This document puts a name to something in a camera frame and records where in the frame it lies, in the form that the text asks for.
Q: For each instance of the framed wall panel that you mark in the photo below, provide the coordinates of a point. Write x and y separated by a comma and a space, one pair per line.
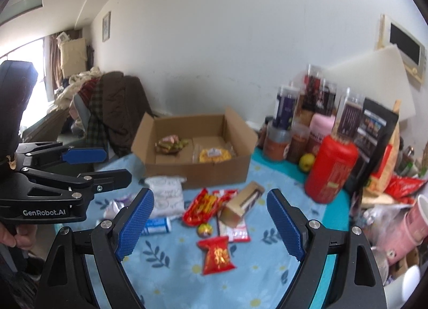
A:
412, 51

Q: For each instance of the brown label jar right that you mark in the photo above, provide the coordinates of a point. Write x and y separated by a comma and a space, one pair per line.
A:
300, 136

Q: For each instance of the yellow waffle snack bag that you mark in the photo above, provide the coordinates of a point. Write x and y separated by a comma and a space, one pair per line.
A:
212, 150

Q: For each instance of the brown label jar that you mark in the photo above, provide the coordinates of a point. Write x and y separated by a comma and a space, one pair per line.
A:
276, 144
300, 136

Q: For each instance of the purple silver snack bag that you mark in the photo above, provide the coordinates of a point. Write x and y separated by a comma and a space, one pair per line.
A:
115, 205

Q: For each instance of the person's left hand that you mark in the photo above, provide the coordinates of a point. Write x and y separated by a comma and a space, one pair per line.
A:
24, 239

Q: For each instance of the green yellow apple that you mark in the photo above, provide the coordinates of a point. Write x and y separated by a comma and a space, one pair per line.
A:
306, 162

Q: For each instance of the small red snack packet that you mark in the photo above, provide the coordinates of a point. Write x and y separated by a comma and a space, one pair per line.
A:
217, 256

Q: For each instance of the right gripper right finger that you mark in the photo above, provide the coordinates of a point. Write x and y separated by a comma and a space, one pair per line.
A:
355, 282

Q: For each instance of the jar with dark red label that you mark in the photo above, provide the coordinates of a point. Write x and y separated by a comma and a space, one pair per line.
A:
312, 82

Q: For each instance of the black standing pouch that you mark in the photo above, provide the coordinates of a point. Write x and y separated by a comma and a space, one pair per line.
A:
362, 169

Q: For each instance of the jar with purple label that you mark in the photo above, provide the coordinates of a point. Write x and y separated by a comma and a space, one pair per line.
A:
286, 101

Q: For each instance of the open cardboard box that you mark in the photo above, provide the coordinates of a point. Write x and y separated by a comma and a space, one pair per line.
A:
229, 125

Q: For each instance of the light blue floral tablecloth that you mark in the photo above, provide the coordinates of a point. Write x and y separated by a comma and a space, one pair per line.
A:
166, 269

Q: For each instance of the blue white biscuit tube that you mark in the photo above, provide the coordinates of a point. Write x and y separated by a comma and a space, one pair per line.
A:
157, 226

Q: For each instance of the green oatmeal snack packet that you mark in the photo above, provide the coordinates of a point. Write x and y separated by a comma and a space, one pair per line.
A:
170, 145

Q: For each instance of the jar with black label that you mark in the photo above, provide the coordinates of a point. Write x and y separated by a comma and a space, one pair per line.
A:
326, 98

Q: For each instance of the large red crinkled snack bag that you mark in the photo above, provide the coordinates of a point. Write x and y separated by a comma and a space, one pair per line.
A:
206, 205

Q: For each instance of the orange paper food bag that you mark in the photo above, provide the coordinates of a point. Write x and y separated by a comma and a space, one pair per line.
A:
384, 165

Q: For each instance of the white patterned snack bag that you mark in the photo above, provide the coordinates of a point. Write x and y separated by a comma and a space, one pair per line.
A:
168, 195

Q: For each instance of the red white noodle packet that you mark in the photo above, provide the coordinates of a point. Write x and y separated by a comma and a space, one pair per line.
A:
235, 234

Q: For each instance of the pink bottle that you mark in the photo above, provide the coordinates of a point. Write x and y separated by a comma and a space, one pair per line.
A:
320, 127

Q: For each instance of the brown jacket clothes pile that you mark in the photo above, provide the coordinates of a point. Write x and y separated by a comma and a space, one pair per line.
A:
116, 103

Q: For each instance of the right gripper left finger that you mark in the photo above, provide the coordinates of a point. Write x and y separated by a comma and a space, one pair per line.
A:
65, 281

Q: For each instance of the white foam board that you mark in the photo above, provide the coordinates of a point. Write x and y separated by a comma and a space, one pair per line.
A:
378, 75

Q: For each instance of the gold windowed snack box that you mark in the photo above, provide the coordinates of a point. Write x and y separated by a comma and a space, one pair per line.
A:
235, 210

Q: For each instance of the red cylindrical canister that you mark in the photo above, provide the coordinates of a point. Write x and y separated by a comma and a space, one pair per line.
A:
334, 162

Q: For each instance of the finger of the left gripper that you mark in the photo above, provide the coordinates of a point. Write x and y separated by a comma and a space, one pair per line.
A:
41, 155
40, 184

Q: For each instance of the tall jar of nuts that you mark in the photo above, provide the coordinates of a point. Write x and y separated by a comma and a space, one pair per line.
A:
348, 115

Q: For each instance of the small wall picture frame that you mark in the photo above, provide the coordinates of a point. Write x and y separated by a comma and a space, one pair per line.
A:
106, 26

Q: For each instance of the yellow lollipop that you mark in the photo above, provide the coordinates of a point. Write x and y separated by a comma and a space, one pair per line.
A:
205, 230

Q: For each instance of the brown label jar left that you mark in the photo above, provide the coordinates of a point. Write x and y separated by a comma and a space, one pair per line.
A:
276, 144

